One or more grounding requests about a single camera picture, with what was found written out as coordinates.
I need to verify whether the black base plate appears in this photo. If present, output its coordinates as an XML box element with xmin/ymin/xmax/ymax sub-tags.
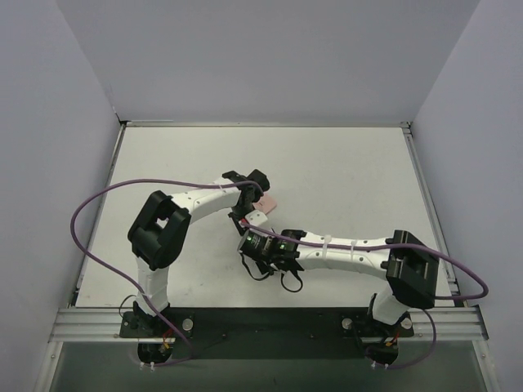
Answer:
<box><xmin>137</xmin><ymin>308</ymin><xmax>399</xmax><ymax>363</ymax></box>

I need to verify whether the purple cable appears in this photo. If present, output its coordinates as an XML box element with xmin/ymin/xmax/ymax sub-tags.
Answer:
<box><xmin>70</xmin><ymin>177</ymin><xmax>265</xmax><ymax>366</ymax></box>
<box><xmin>240</xmin><ymin>220</ymin><xmax>489</xmax><ymax>371</ymax></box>

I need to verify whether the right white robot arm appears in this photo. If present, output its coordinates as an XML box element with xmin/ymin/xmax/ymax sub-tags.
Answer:
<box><xmin>238</xmin><ymin>228</ymin><xmax>439</xmax><ymax>336</ymax></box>

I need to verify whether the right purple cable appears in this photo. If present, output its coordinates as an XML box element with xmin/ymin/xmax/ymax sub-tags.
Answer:
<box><xmin>240</xmin><ymin>220</ymin><xmax>489</xmax><ymax>371</ymax></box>

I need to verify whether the pink cased phone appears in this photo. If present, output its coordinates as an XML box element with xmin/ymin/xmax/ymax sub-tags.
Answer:
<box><xmin>253</xmin><ymin>193</ymin><xmax>277</xmax><ymax>215</ymax></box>

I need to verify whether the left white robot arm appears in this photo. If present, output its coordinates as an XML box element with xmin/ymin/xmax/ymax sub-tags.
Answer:
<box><xmin>120</xmin><ymin>169</ymin><xmax>270</xmax><ymax>338</ymax></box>

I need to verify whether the aluminium front rail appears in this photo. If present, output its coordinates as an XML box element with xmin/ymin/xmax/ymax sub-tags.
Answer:
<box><xmin>50</xmin><ymin>307</ymin><xmax>488</xmax><ymax>343</ymax></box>

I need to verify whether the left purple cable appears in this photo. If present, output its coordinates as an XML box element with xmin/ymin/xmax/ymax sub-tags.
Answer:
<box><xmin>70</xmin><ymin>177</ymin><xmax>265</xmax><ymax>366</ymax></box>

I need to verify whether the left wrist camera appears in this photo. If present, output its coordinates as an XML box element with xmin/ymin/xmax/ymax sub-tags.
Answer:
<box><xmin>243</xmin><ymin>210</ymin><xmax>270</xmax><ymax>229</ymax></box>

